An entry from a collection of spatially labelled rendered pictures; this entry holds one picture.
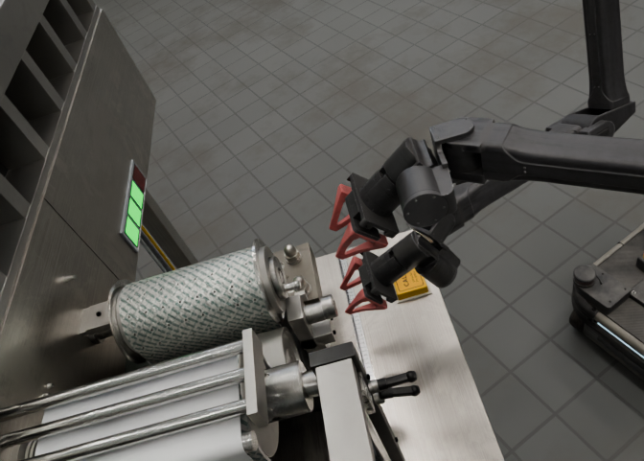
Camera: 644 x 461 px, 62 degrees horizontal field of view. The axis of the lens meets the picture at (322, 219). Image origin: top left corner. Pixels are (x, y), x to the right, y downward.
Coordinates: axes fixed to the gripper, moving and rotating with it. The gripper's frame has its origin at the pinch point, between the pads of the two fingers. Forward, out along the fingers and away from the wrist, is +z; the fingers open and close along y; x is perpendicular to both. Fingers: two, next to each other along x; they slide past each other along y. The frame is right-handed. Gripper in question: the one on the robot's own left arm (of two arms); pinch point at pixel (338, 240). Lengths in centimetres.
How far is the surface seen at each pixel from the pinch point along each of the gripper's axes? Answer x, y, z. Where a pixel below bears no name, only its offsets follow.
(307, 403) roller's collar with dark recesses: 7.4, -26.0, 4.3
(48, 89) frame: 43, 43, 24
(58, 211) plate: 35, 18, 30
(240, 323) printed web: 6.7, -4.5, 19.9
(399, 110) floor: -129, 199, 55
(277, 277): 4.2, -0.4, 11.4
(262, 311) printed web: 5.0, -4.5, 15.7
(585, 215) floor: -163, 89, 13
